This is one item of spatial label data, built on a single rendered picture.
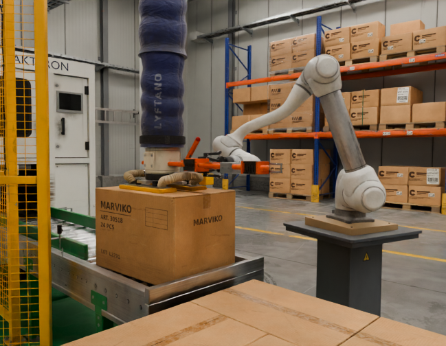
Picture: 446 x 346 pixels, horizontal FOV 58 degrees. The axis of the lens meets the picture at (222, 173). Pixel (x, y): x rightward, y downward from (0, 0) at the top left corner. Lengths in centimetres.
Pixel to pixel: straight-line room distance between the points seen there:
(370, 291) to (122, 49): 1115
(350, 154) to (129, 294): 114
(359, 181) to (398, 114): 697
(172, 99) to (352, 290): 128
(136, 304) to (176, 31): 122
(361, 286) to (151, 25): 162
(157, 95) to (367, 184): 104
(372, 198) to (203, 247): 78
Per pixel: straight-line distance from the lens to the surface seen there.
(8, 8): 273
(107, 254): 211
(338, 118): 190
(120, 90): 1230
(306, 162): 962
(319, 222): 212
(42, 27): 224
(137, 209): 186
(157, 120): 192
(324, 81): 186
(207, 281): 180
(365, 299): 224
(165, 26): 198
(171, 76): 196
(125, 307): 178
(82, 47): 1184
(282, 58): 1016
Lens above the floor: 113
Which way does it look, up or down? 3 degrees down
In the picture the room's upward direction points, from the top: straight up
